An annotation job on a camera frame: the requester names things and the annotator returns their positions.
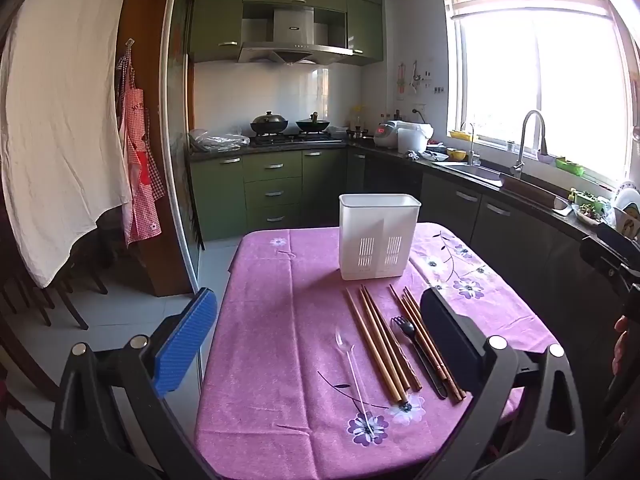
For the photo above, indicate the steel range hood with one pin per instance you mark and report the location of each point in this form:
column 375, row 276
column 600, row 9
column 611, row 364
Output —
column 295, row 50

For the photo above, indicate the dark grey base cabinets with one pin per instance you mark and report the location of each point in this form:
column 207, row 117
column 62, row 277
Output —
column 500, row 230

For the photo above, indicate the brown wooden partition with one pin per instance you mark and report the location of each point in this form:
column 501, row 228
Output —
column 150, row 20

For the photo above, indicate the yellow bowl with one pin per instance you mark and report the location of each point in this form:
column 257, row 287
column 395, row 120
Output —
column 456, row 155

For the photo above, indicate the small steel faucet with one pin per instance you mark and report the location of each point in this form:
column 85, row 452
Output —
column 471, row 152

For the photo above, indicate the tall steel faucet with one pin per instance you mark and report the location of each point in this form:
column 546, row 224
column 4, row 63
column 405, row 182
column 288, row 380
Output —
column 522, row 145

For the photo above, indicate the white plates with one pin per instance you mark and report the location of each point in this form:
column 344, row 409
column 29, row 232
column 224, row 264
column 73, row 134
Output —
column 627, row 205

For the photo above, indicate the purple floral tablecloth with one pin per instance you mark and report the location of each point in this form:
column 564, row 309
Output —
column 280, row 335

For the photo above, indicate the white hanging cloth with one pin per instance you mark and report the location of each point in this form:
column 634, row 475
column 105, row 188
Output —
column 60, row 110

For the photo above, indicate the person's right hand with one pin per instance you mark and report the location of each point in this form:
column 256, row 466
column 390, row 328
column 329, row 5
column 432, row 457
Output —
column 621, row 345

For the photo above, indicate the green wall cabinets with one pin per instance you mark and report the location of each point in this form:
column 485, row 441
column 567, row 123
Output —
column 217, row 20

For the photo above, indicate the white plastic utensil holder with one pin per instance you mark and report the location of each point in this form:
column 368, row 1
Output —
column 380, row 230

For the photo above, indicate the red checked apron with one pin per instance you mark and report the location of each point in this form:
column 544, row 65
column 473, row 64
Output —
column 140, row 185

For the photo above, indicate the plate with food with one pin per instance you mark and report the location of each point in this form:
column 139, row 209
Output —
column 590, row 210

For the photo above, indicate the yellow basin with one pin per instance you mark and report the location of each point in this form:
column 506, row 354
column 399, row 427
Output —
column 461, row 135

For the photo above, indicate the hanging kitchen utensil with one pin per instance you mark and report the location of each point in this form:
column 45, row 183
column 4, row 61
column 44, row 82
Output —
column 415, row 77
column 400, row 80

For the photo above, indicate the white plastic bucket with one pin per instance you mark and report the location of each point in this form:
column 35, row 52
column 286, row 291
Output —
column 412, row 135

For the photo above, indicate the clear plastic bags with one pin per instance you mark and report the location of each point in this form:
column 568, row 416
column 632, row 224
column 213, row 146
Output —
column 220, row 141

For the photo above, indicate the kitchen window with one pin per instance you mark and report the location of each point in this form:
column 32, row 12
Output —
column 550, row 85

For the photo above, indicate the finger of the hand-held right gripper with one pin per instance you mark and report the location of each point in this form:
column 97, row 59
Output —
column 625, row 242
column 605, row 260

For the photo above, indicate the white rice cooker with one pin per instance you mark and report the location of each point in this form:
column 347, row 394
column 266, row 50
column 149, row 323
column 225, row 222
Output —
column 386, row 135

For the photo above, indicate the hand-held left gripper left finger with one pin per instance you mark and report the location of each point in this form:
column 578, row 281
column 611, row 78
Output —
column 186, row 342

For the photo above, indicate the black plastic fork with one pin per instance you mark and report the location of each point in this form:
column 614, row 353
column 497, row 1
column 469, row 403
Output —
column 406, row 329

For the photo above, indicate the white wall socket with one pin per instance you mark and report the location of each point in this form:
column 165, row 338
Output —
column 418, row 109

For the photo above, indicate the black gas stove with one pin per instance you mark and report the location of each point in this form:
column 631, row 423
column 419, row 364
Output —
column 290, row 140

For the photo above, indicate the green plastic container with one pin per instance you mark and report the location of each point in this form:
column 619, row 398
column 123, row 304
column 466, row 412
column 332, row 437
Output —
column 570, row 166

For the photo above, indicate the black lidded wok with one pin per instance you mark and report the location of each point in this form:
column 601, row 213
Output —
column 270, row 122

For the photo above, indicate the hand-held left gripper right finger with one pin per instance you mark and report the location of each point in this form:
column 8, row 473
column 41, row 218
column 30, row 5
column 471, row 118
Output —
column 450, row 335

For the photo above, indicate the clear plastic spoon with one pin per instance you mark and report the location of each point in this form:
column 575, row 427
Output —
column 342, row 341

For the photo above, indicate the dark wooden chairs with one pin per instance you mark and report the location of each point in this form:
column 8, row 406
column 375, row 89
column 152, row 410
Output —
column 75, row 260

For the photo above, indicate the wooden chopstick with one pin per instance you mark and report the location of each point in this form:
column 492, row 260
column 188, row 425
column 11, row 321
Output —
column 410, row 312
column 413, row 305
column 375, row 342
column 384, row 336
column 390, row 332
column 370, row 345
column 401, row 305

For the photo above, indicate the steel sink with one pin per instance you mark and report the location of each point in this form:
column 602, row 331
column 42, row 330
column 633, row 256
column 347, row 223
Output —
column 470, row 171

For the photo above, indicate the green base cabinets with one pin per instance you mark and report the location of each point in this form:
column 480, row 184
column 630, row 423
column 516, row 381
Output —
column 220, row 195

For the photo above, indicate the dark stone countertop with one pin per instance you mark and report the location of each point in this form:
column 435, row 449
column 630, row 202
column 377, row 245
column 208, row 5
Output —
column 545, row 205

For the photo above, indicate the person's dark clothing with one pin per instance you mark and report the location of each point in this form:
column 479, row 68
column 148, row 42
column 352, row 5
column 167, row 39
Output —
column 620, row 425

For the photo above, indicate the silver sliding door frame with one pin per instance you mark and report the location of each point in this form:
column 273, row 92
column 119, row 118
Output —
column 180, row 110

